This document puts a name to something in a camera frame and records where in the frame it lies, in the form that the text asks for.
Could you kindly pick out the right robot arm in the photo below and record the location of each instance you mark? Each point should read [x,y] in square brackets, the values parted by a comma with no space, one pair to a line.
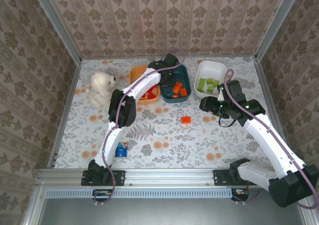
[274,145]

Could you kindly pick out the long green lego brick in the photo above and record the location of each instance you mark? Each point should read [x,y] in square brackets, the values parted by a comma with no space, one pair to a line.
[202,82]

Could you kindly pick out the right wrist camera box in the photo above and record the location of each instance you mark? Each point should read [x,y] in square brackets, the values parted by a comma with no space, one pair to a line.
[219,95]

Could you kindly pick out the aluminium side rail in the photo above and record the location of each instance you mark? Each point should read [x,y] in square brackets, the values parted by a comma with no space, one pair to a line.
[272,110]
[67,105]

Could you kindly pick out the white teddy bear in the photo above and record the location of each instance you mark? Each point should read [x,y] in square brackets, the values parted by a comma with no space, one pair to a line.
[101,87]

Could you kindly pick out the blue tissue pack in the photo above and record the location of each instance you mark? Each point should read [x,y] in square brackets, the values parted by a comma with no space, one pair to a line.
[121,149]

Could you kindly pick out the white plastic bin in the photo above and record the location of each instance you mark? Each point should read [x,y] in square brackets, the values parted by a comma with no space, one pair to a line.
[211,69]

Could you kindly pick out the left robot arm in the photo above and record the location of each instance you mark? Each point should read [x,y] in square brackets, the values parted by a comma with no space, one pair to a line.
[147,80]

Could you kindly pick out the aluminium back rail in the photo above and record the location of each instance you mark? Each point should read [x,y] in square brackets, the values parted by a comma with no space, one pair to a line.
[124,56]

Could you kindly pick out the aluminium frame post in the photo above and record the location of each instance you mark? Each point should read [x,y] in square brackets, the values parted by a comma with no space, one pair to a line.
[56,23]
[277,23]

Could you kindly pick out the teal plastic bin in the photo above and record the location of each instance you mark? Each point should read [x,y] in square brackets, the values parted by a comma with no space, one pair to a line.
[184,74]

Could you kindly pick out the orange plastic bin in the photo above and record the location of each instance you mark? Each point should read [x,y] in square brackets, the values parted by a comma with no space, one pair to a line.
[135,75]

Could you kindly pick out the wide aluminium base rail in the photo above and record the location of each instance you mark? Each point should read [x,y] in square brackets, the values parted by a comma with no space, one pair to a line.
[169,176]

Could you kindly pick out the grey metal panel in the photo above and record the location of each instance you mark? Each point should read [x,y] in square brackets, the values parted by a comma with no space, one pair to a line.
[162,212]

